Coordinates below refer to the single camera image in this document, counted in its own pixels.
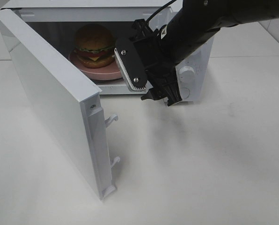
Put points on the white timer knob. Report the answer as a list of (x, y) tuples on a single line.
[(187, 74)]

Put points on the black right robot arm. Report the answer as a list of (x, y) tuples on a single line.
[(199, 20)]

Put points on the white microwave door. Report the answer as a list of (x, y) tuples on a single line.
[(64, 99)]

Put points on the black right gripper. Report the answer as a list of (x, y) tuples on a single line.
[(160, 70)]

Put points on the glass microwave turntable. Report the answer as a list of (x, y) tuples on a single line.
[(106, 81)]

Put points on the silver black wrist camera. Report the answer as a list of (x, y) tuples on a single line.
[(130, 65)]

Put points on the round white door button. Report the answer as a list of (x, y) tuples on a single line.
[(185, 93)]

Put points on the pink round plate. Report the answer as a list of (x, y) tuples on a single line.
[(109, 72)]

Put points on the burger with lettuce and tomato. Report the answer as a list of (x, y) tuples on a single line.
[(94, 46)]

